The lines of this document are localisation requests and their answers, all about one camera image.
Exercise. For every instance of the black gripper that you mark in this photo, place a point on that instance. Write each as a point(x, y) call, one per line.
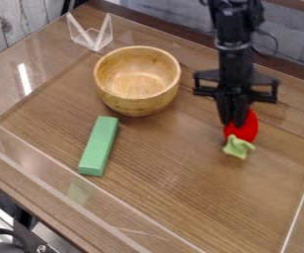
point(235, 78)

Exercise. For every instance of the clear acrylic corner bracket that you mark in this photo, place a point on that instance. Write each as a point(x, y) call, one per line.
point(91, 38)

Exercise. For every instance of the clear acrylic tray wall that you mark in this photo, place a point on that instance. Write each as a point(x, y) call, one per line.
point(119, 213)

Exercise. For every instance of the red plush fruit green stem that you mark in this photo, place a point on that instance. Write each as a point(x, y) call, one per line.
point(239, 137)

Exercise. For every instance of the green rectangular block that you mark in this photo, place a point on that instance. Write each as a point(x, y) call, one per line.
point(98, 147)

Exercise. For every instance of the wooden bowl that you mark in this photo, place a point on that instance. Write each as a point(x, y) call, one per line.
point(136, 80)

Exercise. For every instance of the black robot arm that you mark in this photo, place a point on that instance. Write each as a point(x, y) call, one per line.
point(235, 20)

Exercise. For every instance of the black table clamp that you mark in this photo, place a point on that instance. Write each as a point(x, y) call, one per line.
point(35, 244)

